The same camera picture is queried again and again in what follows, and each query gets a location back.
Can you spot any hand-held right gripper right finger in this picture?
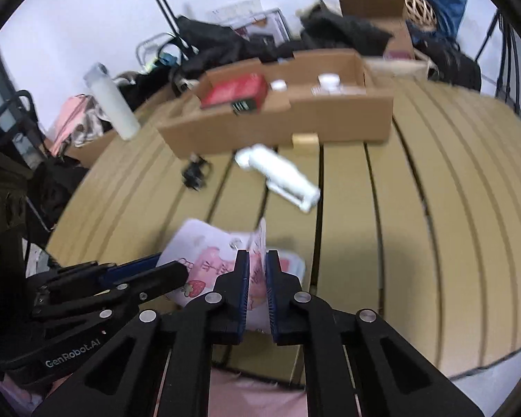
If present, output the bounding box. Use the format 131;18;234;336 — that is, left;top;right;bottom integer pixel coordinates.
265;250;485;417

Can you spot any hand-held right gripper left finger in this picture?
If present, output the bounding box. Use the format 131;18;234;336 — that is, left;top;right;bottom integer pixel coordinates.
32;250;250;417

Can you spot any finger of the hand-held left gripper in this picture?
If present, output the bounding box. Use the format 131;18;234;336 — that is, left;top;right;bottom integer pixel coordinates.
32;261;190;320
26;255;163;290

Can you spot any pink strawberry printed packet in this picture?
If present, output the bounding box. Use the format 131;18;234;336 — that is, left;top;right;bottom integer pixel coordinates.
158;218;307;333

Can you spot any black hair claw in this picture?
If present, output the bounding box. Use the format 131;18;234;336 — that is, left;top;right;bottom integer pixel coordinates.
182;154;212;192

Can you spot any clear labelled plastic jar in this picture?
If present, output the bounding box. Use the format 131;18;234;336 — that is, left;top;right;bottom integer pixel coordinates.
234;143;321;214

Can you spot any cardboard tray box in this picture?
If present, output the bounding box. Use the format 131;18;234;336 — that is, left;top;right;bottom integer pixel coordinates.
156;49;395;160

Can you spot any red box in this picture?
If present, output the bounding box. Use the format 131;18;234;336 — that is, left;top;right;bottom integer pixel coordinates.
200;74;269;116

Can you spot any pink cloth jacket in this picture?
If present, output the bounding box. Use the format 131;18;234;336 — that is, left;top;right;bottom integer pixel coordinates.
0;368;310;417

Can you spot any large brown cardboard box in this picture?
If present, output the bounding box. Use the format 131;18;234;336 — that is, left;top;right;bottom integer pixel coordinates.
64;82;180;171

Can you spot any beige clothes pile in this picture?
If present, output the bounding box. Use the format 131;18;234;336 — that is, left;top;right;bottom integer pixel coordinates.
69;96;114;149

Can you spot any pink bag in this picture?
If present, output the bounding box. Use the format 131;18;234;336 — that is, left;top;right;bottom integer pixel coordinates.
48;95;99;157

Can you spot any black stroller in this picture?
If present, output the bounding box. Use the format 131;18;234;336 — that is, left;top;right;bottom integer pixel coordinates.
0;90;93;270

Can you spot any white insulated bottle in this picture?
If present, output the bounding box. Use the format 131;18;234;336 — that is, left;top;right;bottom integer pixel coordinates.
83;63;142;141

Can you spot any black fabric bag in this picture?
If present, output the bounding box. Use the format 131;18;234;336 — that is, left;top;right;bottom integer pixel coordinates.
173;15;297;80

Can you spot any black clothing pile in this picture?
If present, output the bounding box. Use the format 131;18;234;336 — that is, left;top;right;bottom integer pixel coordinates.
299;9;394;55

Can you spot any black suitcase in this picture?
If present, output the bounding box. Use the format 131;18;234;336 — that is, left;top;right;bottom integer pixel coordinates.
412;30;483;92

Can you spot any brown cardboard box with flaps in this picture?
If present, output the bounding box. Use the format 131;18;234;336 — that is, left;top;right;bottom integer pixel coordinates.
338;0;418;62

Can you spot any woven wicker ball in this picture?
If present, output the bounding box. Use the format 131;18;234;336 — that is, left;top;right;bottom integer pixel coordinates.
402;0;439;31

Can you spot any dark blue bag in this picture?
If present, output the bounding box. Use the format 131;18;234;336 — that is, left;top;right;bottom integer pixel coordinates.
410;0;469;40

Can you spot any white wire rack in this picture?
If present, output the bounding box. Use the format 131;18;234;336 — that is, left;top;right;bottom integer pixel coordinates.
136;32;180;73

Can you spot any black trolley handle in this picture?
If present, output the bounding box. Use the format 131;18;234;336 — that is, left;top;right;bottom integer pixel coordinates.
134;0;199;60

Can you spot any black camera tripod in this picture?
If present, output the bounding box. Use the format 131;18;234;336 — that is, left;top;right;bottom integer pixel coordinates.
475;9;521;110

